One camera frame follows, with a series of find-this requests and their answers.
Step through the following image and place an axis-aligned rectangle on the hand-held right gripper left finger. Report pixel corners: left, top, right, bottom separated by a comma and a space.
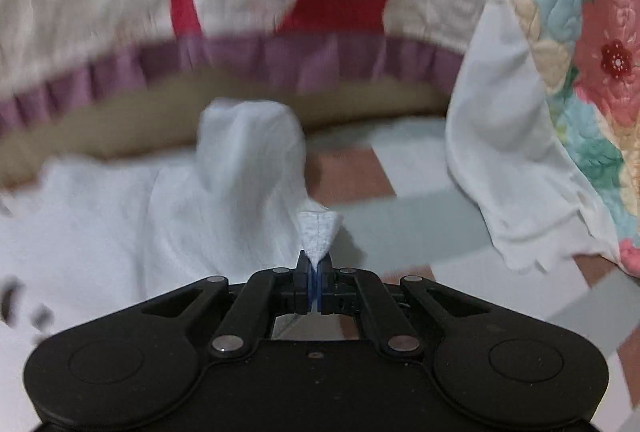
140, 251, 315, 358

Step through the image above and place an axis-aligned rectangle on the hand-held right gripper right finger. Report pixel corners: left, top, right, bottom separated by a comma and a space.
315, 254, 493, 358

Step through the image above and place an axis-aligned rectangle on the white garment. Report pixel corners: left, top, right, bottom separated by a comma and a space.
0, 97, 367, 365

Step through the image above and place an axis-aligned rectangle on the checkered bed sheet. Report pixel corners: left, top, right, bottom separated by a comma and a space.
300, 116, 640, 432

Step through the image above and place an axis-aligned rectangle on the tan mattress edge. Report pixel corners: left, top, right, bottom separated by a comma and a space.
0, 71, 451, 189

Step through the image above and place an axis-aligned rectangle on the pastel floral quilt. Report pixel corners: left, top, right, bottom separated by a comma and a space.
444, 0, 640, 276

